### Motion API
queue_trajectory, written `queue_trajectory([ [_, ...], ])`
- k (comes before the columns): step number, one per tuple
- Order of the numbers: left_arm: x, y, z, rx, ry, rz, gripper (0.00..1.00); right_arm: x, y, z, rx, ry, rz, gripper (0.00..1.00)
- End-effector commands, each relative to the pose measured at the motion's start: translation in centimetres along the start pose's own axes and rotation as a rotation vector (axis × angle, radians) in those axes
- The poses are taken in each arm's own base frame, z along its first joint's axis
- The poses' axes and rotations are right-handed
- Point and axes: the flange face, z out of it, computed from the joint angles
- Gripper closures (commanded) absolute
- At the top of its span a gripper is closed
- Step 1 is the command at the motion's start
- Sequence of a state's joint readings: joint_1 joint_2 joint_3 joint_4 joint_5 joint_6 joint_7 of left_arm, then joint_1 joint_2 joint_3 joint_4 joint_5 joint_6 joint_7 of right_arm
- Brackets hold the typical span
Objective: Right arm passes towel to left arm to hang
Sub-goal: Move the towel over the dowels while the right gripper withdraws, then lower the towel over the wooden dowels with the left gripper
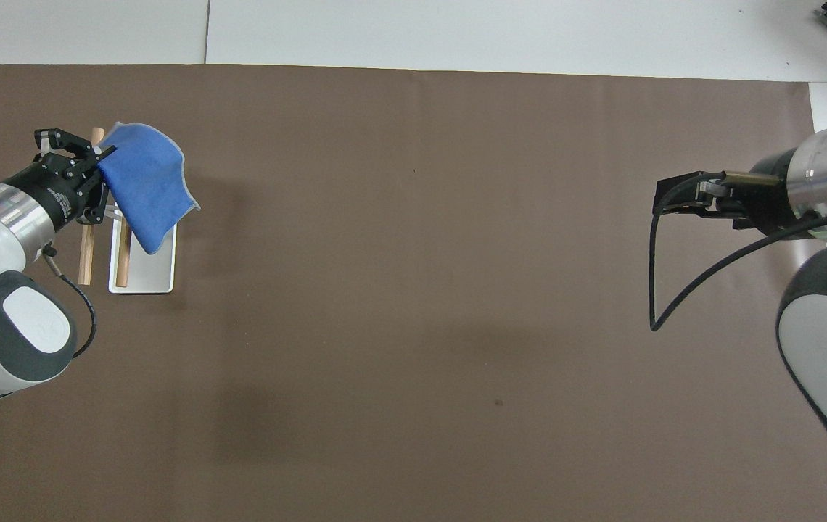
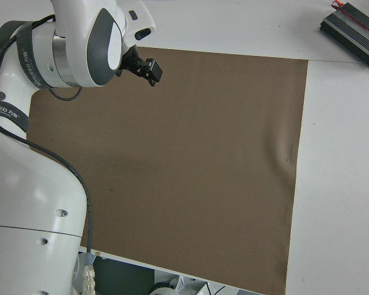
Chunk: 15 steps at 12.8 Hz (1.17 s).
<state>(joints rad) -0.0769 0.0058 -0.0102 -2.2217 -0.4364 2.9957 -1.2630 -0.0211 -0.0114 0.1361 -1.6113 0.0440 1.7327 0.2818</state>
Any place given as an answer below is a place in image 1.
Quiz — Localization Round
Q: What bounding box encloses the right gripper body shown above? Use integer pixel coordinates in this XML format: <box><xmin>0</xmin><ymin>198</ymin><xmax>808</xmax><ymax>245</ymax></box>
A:
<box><xmin>712</xmin><ymin>149</ymin><xmax>820</xmax><ymax>237</ymax></box>

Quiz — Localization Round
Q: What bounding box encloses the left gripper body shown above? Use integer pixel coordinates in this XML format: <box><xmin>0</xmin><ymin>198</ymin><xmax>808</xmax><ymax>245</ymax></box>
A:
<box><xmin>0</xmin><ymin>154</ymin><xmax>107</xmax><ymax>233</ymax></box>

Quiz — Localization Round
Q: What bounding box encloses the blue towel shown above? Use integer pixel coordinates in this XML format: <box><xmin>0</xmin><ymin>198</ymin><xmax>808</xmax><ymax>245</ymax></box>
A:
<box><xmin>98</xmin><ymin>121</ymin><xmax>202</xmax><ymax>256</ymax></box>

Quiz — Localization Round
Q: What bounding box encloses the wooden rod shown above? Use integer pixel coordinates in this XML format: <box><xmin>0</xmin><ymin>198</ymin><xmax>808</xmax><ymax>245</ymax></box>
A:
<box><xmin>115</xmin><ymin>216</ymin><xmax>132</xmax><ymax>289</ymax></box>
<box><xmin>78</xmin><ymin>127</ymin><xmax>105</xmax><ymax>286</ymax></box>

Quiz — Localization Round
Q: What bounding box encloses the white rack base tray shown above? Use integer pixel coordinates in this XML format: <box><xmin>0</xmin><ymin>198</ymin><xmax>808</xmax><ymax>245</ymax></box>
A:
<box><xmin>107</xmin><ymin>205</ymin><xmax>178</xmax><ymax>295</ymax></box>

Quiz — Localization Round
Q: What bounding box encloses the black cable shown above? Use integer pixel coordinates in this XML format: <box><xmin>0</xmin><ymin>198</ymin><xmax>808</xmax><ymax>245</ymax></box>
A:
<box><xmin>42</xmin><ymin>246</ymin><xmax>98</xmax><ymax>360</ymax></box>
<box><xmin>648</xmin><ymin>171</ymin><xmax>827</xmax><ymax>332</ymax></box>

